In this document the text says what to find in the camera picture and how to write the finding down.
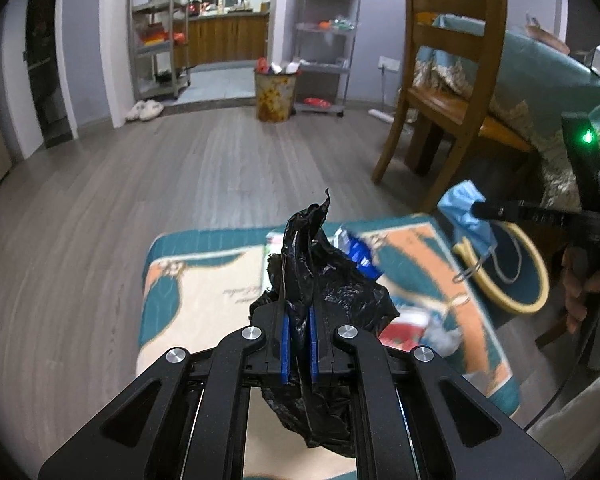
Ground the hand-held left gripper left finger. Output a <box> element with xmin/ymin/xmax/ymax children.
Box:
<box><xmin>37</xmin><ymin>304</ymin><xmax>295</xmax><ymax>480</ymax></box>

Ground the wooden chair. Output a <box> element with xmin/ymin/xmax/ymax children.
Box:
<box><xmin>371</xmin><ymin>0</ymin><xmax>536</xmax><ymax>211</ymax></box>

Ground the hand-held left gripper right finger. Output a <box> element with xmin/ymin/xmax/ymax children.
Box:
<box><xmin>307</xmin><ymin>305</ymin><xmax>566</xmax><ymax>480</ymax></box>

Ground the person's right hand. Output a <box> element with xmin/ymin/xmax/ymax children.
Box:
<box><xmin>561</xmin><ymin>250</ymin><xmax>600</xmax><ymax>333</ymax></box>

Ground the crumpled grey tissue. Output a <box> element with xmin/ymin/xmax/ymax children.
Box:
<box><xmin>425</xmin><ymin>322</ymin><xmax>463</xmax><ymax>357</ymax></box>

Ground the black plastic bag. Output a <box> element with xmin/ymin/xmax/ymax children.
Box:
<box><xmin>250</xmin><ymin>189</ymin><xmax>400</xmax><ymax>458</ymax></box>

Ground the tall metal shelf rack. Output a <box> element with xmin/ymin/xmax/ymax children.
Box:
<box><xmin>128</xmin><ymin>0</ymin><xmax>191</xmax><ymax>102</ymax></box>

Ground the printed teal and cream cloth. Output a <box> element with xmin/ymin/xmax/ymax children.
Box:
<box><xmin>137</xmin><ymin>212</ymin><xmax>522</xmax><ymax>480</ymax></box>

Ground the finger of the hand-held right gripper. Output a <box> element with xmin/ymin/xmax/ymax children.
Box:
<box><xmin>472</xmin><ymin>200</ymin><xmax>576</xmax><ymax>226</ymax></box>

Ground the wooden kitchen cabinet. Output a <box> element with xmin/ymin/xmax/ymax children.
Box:
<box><xmin>186</xmin><ymin>12</ymin><xmax>271</xmax><ymax>69</ymax></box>

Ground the table with teal cloth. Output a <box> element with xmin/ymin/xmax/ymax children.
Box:
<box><xmin>414</xmin><ymin>14</ymin><xmax>600</xmax><ymax>211</ymax></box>

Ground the blue chair with yellow rim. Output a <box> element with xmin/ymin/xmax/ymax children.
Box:
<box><xmin>452</xmin><ymin>220</ymin><xmax>551</xmax><ymax>317</ymax></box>

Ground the grey metal trolley rack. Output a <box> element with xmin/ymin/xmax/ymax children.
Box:
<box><xmin>292</xmin><ymin>0</ymin><xmax>362</xmax><ymax>117</ymax></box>

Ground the blue face mask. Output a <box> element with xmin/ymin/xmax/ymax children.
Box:
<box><xmin>437</xmin><ymin>180</ymin><xmax>523</xmax><ymax>283</ymax></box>

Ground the red packet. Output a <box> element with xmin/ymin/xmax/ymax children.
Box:
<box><xmin>380</xmin><ymin>310</ymin><xmax>433</xmax><ymax>356</ymax></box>

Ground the blue snack wrapper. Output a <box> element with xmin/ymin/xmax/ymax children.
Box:
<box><xmin>334</xmin><ymin>227</ymin><xmax>386</xmax><ymax>281</ymax></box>

